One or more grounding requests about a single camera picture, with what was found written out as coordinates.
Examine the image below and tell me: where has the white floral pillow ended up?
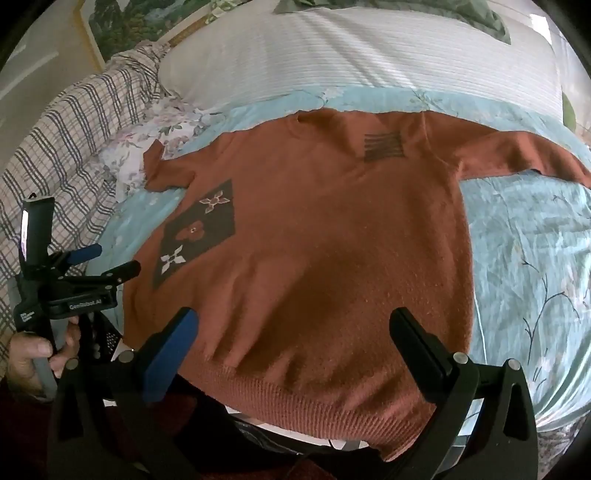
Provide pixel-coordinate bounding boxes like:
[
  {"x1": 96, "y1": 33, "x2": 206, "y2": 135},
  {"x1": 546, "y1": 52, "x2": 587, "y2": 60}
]
[{"x1": 98, "y1": 95, "x2": 223, "y2": 204}]

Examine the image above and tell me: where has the framed landscape painting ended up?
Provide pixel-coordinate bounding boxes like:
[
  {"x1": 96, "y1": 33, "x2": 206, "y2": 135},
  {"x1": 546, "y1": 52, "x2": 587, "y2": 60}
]
[{"x1": 73, "y1": 0, "x2": 252, "y2": 71}]

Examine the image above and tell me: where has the white ribbed pillow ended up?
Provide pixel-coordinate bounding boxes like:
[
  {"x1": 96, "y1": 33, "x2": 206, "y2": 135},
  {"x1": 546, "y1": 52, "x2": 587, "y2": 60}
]
[{"x1": 159, "y1": 8, "x2": 568, "y2": 119}]

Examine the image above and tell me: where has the person's left hand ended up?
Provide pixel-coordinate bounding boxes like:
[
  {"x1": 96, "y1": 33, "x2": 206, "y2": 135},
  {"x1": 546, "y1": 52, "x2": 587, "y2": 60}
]
[{"x1": 6, "y1": 323, "x2": 82, "y2": 400}]

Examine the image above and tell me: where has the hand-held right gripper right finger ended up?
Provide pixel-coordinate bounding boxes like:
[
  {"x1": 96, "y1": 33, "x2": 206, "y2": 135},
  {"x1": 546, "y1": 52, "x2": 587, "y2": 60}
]
[{"x1": 389, "y1": 308, "x2": 539, "y2": 480}]

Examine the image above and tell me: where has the plaid checked blanket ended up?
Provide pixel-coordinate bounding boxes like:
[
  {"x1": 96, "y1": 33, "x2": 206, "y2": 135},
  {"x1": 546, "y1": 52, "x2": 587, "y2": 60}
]
[{"x1": 0, "y1": 41, "x2": 170, "y2": 384}]

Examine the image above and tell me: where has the rust orange knit sweater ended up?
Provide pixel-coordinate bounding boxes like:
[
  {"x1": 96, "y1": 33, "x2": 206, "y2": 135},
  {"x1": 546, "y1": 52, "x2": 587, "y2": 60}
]
[{"x1": 123, "y1": 108, "x2": 591, "y2": 463}]

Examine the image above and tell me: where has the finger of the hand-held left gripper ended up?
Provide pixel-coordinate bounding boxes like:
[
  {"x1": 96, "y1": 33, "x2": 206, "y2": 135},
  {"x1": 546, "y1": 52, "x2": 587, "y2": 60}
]
[
  {"x1": 60, "y1": 244, "x2": 103, "y2": 268},
  {"x1": 93, "y1": 260, "x2": 142, "y2": 288}
]

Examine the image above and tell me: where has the light blue floral bedsheet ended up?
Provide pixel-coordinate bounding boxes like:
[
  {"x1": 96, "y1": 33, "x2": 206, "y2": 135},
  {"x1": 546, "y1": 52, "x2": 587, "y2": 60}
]
[{"x1": 87, "y1": 85, "x2": 591, "y2": 444}]

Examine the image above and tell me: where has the green cloth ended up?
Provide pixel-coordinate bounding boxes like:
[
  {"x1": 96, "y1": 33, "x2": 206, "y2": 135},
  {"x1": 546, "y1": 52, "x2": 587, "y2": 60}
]
[{"x1": 272, "y1": 0, "x2": 512, "y2": 46}]

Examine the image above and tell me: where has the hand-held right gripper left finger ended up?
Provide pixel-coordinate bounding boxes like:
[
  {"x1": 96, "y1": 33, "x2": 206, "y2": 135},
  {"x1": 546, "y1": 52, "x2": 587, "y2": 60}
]
[{"x1": 48, "y1": 307, "x2": 218, "y2": 480}]

